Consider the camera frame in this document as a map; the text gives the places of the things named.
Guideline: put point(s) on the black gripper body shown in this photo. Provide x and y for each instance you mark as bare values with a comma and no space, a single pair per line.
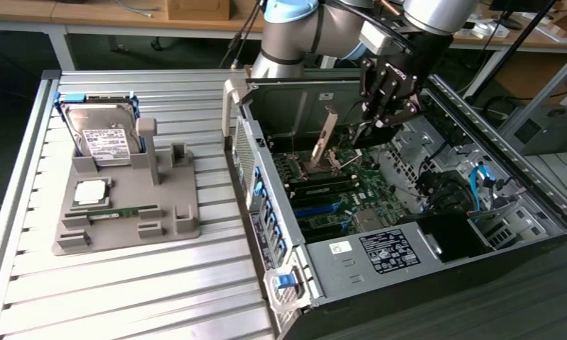
421,60

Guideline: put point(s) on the black graphics card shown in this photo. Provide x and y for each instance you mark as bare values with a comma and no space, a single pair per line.
326,134

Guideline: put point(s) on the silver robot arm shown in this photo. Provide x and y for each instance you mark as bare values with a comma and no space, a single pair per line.
284,35

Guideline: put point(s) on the silver drive cage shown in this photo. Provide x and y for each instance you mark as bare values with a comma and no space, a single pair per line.
421,141

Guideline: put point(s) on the wooden desk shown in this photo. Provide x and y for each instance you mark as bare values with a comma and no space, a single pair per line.
29,10
483,42

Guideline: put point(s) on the metal socket cover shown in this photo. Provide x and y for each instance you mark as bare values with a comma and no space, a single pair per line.
348,157

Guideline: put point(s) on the small white box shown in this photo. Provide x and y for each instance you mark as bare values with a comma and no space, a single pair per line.
495,31

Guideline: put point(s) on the open PC case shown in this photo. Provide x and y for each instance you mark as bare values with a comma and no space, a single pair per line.
289,106

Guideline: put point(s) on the black tripod pole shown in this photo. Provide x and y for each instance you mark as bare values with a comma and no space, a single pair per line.
511,49

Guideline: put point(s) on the black monitor stand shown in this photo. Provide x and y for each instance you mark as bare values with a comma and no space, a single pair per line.
508,19

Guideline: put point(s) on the CPU socket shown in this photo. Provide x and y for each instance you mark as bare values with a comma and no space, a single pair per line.
324,170

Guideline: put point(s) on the green motherboard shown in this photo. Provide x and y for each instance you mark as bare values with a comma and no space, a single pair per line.
374,198

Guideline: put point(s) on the black RAM stick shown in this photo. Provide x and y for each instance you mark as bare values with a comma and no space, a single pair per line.
322,191

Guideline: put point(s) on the silver chipset heatsink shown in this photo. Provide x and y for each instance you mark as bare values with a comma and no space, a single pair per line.
373,219

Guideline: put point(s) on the blue expansion slot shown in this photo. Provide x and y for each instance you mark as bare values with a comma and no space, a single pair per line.
317,210

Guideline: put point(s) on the silver disk bay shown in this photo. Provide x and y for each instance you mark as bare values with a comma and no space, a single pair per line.
501,230

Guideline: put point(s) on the brown cardboard box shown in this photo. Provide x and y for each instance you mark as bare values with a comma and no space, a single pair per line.
194,8

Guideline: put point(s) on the silver power supply unit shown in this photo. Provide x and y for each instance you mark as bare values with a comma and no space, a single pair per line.
341,269

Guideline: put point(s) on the blue case latch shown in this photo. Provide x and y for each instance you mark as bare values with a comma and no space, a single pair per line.
284,281

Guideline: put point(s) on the hard disk in blue caddy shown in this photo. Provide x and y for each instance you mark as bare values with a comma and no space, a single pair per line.
105,134

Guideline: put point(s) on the green RAM stick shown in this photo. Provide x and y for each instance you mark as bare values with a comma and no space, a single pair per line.
114,213

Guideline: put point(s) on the grey plastic parts rack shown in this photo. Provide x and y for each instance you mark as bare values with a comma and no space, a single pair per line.
123,233

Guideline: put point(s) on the silver CPU chip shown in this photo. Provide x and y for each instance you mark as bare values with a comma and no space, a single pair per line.
91,193

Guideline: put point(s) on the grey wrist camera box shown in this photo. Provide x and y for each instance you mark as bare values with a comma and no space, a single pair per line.
376,39

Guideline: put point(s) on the black plastic duct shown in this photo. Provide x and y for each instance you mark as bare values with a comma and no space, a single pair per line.
445,237

